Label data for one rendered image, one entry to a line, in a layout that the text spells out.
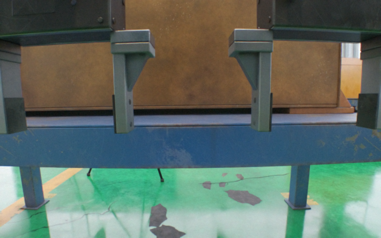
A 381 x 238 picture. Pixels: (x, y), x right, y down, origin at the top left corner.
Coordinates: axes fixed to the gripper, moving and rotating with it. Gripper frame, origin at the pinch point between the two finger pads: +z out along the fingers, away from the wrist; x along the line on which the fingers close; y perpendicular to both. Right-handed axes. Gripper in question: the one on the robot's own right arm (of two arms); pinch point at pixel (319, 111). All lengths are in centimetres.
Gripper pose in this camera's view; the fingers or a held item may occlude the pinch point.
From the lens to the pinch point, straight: 25.3
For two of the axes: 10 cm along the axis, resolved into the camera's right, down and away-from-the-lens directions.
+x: 10.0, -0.1, 0.1
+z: 0.1, 9.9, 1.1
